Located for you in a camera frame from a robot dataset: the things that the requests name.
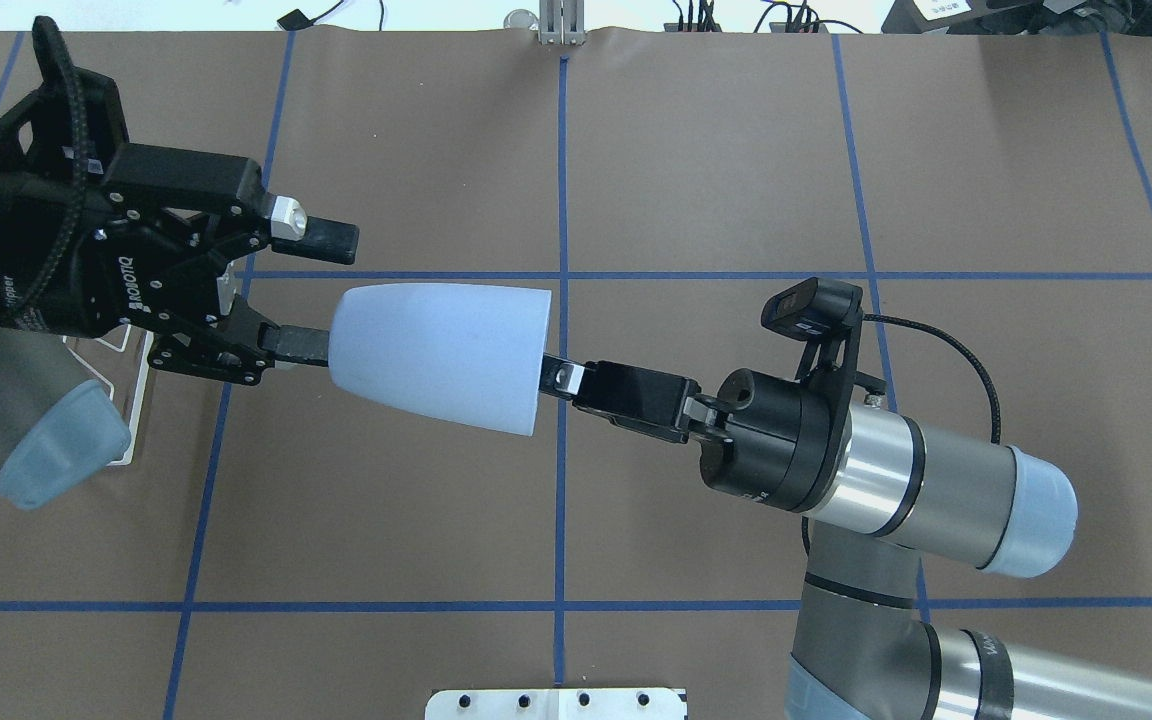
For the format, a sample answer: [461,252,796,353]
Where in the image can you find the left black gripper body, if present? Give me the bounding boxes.
[0,143,271,338]

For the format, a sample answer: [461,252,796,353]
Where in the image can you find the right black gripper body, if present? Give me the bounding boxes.
[698,366,852,511]

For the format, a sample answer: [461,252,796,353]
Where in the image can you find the black device with cables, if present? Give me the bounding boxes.
[879,1,1152,37]

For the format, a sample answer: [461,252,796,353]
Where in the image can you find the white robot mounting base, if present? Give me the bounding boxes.
[424,687,689,719]

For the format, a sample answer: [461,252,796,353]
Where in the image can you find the aluminium camera post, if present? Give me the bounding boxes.
[536,0,588,46]

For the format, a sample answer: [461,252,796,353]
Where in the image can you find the light blue plastic cup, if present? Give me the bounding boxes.
[328,282,552,435]

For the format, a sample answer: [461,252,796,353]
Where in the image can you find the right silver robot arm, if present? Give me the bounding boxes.
[540,356,1152,719]

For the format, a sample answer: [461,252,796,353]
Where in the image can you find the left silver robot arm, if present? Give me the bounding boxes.
[0,136,361,510]

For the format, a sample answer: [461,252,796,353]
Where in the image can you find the white wire cup holder rack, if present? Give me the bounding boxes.
[61,324,177,467]

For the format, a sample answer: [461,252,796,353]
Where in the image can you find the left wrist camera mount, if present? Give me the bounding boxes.
[0,15,129,184]

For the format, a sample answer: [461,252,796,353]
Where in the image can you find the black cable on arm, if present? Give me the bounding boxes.
[861,313,1003,446]

